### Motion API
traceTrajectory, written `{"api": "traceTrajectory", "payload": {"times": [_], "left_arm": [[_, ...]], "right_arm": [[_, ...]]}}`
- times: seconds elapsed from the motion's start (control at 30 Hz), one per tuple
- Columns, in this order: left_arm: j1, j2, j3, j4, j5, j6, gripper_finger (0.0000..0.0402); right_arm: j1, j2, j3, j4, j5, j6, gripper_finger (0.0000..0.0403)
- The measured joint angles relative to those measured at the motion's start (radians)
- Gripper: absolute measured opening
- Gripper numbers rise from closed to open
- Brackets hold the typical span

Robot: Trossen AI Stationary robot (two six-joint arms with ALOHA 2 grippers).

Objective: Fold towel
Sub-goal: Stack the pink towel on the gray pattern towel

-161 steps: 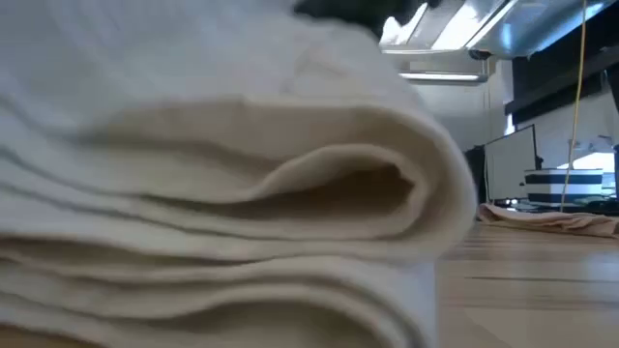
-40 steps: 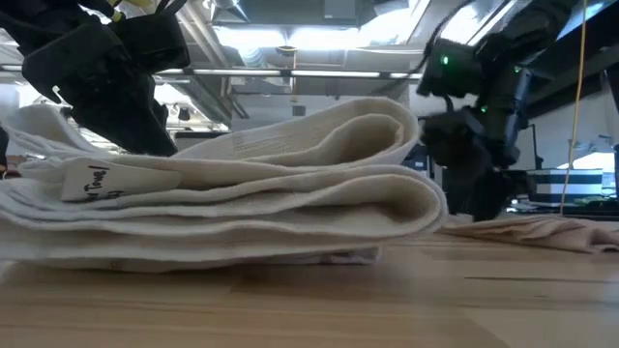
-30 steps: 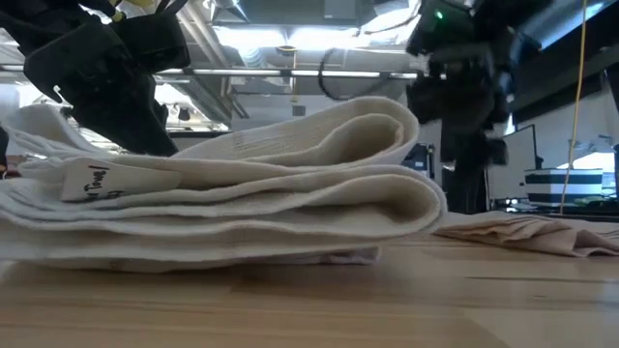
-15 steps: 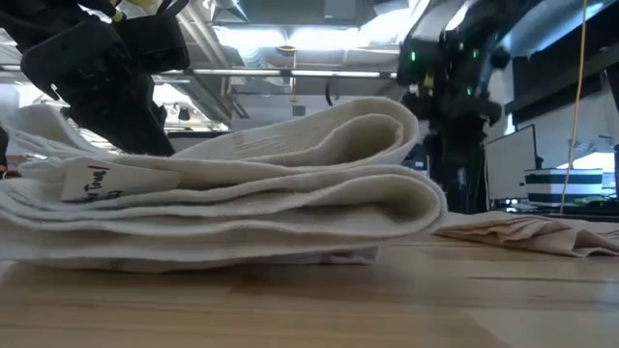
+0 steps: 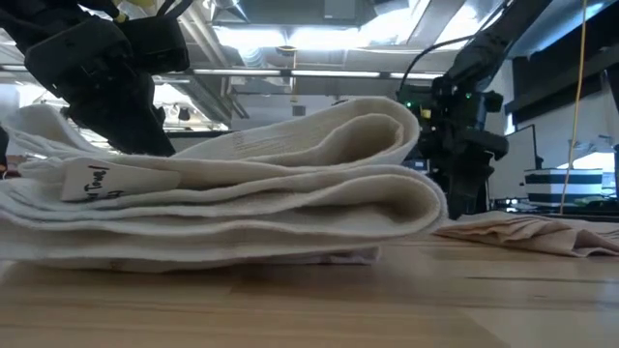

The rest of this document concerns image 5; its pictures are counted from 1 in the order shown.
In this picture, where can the white brown-checked towel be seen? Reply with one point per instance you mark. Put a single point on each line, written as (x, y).
(266, 203)

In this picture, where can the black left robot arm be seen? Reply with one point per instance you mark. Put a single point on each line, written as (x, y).
(29, 24)

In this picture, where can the white grey-plaid towel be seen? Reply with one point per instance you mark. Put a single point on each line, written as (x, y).
(532, 234)

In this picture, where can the grey square wall vent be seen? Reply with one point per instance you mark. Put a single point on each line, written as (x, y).
(299, 110)

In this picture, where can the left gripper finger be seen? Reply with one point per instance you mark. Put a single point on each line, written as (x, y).
(130, 133)

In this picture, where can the long ceiling light strip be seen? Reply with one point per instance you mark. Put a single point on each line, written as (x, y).
(314, 74)

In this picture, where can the striped bin stack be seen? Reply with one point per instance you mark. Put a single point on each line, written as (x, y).
(563, 186)

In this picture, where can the white partition board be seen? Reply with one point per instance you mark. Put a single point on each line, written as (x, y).
(512, 164)

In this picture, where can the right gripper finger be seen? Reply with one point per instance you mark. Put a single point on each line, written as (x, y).
(466, 188)

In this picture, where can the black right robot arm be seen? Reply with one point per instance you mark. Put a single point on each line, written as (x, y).
(488, 43)

